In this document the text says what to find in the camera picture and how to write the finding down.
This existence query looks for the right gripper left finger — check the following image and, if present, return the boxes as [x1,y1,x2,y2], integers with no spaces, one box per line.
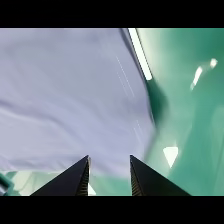
[30,154,92,197]

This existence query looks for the purple T-shirt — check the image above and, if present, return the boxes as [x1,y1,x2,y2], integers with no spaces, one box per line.
[0,27,157,178]

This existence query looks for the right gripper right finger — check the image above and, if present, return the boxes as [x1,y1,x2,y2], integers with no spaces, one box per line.
[129,154,191,197]

